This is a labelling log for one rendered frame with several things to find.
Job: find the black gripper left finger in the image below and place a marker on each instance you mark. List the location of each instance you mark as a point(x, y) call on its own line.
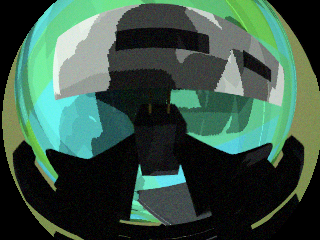
point(111, 174)

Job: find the black two-prong plug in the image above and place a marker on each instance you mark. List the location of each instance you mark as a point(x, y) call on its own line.
point(160, 135)

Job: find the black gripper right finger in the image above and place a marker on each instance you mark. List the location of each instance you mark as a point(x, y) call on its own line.
point(209, 172)

